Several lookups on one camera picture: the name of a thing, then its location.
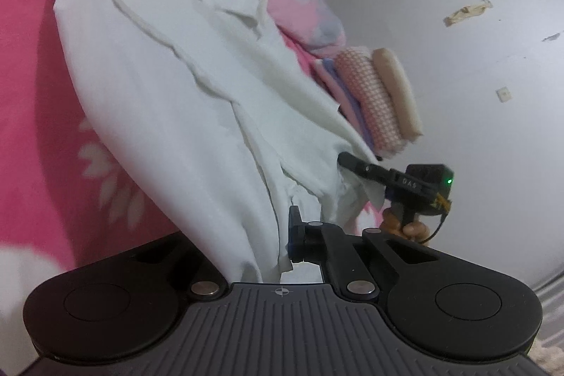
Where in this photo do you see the person's right hand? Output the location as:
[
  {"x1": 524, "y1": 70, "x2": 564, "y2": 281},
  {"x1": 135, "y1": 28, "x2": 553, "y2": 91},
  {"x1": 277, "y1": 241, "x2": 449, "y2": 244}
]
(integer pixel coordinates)
[{"x1": 381, "y1": 204, "x2": 430, "y2": 245}]

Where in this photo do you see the lavender folded cloth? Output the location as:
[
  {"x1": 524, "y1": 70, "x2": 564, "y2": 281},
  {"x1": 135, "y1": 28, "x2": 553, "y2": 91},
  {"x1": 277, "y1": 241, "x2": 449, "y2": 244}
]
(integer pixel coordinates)
[{"x1": 321, "y1": 58, "x2": 380, "y2": 156}]

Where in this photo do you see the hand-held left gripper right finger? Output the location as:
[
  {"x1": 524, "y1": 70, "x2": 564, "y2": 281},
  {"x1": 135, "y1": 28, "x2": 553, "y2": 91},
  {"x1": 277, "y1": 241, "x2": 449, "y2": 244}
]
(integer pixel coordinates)
[{"x1": 287, "y1": 206, "x2": 441, "y2": 303}]

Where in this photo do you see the yellow torn wall sticker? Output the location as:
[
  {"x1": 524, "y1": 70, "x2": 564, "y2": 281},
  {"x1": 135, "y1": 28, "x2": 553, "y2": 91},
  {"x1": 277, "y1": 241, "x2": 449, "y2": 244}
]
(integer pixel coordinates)
[{"x1": 444, "y1": 4, "x2": 490, "y2": 26}]

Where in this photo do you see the pink folded cloth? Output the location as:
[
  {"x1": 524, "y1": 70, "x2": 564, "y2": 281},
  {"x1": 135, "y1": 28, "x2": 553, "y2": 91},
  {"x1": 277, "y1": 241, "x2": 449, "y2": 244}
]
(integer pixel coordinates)
[{"x1": 315, "y1": 59, "x2": 375, "y2": 159}]

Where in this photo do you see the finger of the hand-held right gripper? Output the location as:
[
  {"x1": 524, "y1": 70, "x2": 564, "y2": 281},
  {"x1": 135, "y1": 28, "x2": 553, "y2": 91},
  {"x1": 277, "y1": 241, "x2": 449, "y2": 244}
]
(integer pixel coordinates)
[{"x1": 339, "y1": 152, "x2": 395, "y2": 185}]

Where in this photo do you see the pink knit folded sweater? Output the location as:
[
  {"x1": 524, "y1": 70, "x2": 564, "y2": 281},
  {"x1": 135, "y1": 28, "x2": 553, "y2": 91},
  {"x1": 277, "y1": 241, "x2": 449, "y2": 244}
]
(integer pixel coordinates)
[{"x1": 335, "y1": 49, "x2": 408, "y2": 152}]

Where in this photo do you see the cream folded cloth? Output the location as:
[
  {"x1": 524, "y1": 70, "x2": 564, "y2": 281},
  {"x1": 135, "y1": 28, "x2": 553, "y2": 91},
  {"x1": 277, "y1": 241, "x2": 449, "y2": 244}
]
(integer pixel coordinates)
[{"x1": 371, "y1": 47, "x2": 424, "y2": 139}]

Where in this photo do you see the white shirt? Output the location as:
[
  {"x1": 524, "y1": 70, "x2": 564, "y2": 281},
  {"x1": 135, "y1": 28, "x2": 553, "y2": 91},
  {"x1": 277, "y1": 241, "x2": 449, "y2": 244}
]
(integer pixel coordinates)
[{"x1": 53, "y1": 0, "x2": 384, "y2": 284}]

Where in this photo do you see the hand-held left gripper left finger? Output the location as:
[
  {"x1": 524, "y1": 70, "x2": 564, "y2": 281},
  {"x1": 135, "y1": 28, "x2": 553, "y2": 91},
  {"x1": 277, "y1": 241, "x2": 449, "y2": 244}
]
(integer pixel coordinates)
[{"x1": 128, "y1": 234, "x2": 230, "y2": 298}]

